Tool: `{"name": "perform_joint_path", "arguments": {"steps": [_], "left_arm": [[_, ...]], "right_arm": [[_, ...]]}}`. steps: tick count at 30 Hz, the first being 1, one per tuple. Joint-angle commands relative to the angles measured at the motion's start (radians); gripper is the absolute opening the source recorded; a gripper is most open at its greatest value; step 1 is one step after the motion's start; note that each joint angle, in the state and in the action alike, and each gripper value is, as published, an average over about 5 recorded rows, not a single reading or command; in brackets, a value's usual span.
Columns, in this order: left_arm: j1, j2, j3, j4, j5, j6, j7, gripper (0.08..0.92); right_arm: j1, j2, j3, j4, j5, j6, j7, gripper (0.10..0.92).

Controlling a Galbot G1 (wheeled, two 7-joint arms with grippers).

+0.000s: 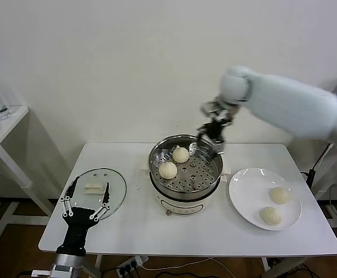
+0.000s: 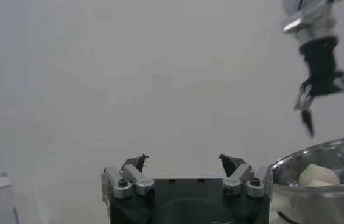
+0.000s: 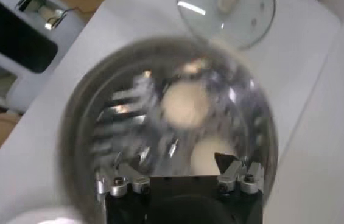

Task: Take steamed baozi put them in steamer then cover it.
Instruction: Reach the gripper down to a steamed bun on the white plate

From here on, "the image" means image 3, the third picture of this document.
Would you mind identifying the robot base chassis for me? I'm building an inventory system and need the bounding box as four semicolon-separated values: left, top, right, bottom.
0;0;80;115

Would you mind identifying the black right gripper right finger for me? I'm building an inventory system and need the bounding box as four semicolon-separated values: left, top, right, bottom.
214;152;265;195

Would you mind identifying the glass pot lid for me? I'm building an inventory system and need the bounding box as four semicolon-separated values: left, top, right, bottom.
176;0;276;51

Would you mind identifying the white steamed baozi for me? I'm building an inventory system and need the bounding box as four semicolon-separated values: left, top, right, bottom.
159;79;212;130
189;136;239;177

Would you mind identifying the steel steamer basket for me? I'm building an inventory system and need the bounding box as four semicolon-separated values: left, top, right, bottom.
57;36;279;224

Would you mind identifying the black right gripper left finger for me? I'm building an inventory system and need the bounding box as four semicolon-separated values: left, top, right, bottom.
95;163;152;197

